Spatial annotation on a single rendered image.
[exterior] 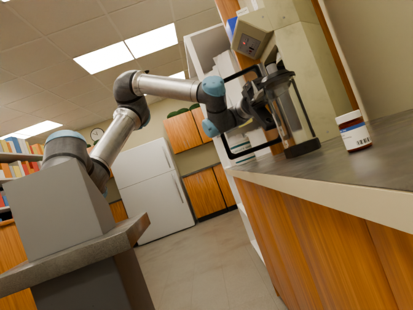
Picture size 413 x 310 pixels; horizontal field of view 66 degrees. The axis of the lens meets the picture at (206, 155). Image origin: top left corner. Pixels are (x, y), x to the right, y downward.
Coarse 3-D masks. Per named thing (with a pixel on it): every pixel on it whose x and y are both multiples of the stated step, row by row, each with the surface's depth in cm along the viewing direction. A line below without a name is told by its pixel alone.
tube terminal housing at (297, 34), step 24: (240, 0) 152; (264, 0) 124; (288, 0) 125; (288, 24) 124; (312, 24) 132; (264, 48) 143; (288, 48) 124; (312, 48) 125; (312, 72) 124; (336, 72) 136; (312, 96) 123; (336, 96) 129; (312, 120) 123
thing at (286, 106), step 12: (288, 72) 87; (276, 84) 87; (288, 84) 87; (276, 96) 88; (288, 96) 87; (276, 108) 88; (288, 108) 87; (300, 108) 87; (276, 120) 90; (288, 120) 87; (300, 120) 87; (288, 132) 88; (300, 132) 86; (288, 144) 88
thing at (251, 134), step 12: (252, 72) 156; (228, 84) 161; (240, 84) 159; (228, 96) 161; (240, 96) 159; (252, 120) 158; (228, 132) 163; (240, 132) 161; (252, 132) 159; (264, 132) 157; (276, 132) 155; (228, 144) 164; (240, 144) 161; (252, 144) 159
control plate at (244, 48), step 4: (244, 36) 136; (248, 36) 134; (240, 40) 141; (244, 40) 139; (248, 40) 138; (252, 40) 136; (256, 40) 134; (240, 44) 145; (244, 44) 144; (248, 44) 142; (256, 44) 138; (240, 48) 149; (244, 48) 148; (248, 48) 145; (256, 48) 142; (244, 52) 152; (248, 52) 150; (252, 52) 148; (252, 56) 152
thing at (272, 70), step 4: (272, 64) 90; (268, 68) 91; (272, 68) 90; (276, 68) 91; (268, 72) 92; (272, 72) 90; (276, 72) 88; (280, 72) 87; (284, 72) 87; (268, 76) 89; (272, 76) 88; (264, 80) 89
